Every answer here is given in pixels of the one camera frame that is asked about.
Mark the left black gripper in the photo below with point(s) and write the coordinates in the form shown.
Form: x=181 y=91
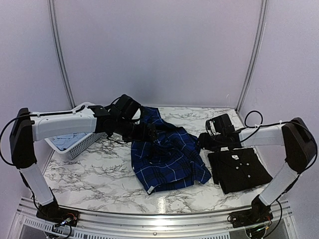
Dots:
x=141 y=135

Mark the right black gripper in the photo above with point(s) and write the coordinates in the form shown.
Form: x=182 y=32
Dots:
x=203 y=143

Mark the blue plaid long sleeve shirt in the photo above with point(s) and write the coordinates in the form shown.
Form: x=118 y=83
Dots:
x=172 y=161

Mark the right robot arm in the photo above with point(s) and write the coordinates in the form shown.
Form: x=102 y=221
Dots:
x=272 y=155

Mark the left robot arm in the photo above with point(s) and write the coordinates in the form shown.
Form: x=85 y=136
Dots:
x=122 y=117

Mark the folded black shirt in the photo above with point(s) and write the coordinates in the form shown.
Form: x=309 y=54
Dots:
x=238 y=170

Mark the white plastic laundry basket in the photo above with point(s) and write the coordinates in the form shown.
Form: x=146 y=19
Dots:
x=78 y=147

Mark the light blue shirt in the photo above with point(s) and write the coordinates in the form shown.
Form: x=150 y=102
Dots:
x=63 y=142

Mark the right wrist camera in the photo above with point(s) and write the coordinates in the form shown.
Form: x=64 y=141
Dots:
x=210 y=127

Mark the aluminium front table rail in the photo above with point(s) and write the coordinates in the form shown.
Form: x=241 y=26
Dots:
x=102 y=225

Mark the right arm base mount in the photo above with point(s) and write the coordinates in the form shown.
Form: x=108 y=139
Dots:
x=247 y=217

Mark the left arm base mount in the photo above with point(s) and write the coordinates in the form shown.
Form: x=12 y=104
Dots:
x=61 y=217

